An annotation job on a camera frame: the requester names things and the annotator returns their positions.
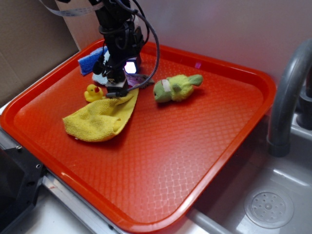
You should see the brown cardboard box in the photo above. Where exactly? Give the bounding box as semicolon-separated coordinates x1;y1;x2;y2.
0;0;101;106

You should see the grey toy faucet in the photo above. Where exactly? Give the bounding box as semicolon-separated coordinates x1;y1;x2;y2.
267;39;312;157

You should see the yellow knitted cloth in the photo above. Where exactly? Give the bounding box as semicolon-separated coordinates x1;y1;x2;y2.
63;89;139;142

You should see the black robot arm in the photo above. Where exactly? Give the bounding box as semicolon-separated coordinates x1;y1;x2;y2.
93;0;144;84

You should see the red plastic tray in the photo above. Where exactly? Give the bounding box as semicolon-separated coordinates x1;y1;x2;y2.
0;40;276;233

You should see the yellow rubber duck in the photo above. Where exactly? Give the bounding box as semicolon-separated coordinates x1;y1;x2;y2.
84;84;104;102

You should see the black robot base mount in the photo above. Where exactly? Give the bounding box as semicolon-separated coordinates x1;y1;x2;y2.
0;148;44;234

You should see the white flat ribbon cable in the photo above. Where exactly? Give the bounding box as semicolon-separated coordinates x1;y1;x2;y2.
38;0;104;18

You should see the braided grey cable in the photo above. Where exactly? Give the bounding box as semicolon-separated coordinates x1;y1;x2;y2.
105;0;161;98

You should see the green plush frog toy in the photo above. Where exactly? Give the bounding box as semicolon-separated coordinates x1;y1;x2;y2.
153;74;203;103

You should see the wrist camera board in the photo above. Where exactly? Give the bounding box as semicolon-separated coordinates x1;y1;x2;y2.
105;78;128;89

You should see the blue sponge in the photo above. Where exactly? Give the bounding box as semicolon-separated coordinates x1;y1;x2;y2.
78;46;109;76

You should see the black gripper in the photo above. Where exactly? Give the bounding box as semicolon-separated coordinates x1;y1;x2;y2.
93;20;144;83

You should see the grey toy sink basin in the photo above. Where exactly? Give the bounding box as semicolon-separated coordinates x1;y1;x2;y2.
190;112;312;234

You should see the teal knitted cloth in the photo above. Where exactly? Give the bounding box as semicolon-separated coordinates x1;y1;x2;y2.
92;73;108;85

